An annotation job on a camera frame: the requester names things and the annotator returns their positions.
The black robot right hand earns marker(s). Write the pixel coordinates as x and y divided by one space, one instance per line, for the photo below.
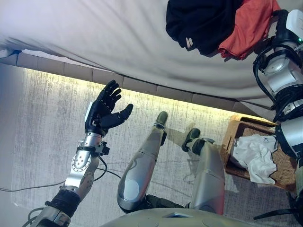
292 26

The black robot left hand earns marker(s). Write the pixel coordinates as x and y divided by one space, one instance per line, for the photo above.
104 113

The orange red garment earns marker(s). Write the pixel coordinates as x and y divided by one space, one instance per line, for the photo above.
251 26

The black garment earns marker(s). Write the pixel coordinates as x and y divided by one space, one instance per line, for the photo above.
203 21

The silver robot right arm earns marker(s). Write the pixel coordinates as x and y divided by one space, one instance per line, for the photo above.
284 75

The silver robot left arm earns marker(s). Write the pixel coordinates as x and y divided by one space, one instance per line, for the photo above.
80 165

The bed with beige cover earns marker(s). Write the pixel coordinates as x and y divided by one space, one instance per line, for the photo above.
106 42

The brown wicker basket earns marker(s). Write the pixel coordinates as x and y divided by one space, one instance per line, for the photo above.
284 163

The robot right leg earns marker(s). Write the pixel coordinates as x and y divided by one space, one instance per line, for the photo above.
208 175

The grey robot torso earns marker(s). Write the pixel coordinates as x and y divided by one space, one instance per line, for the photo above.
165 218

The white crumpled garment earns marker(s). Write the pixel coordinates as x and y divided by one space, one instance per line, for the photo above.
255 156

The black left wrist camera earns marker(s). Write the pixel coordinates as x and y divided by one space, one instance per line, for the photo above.
103 149

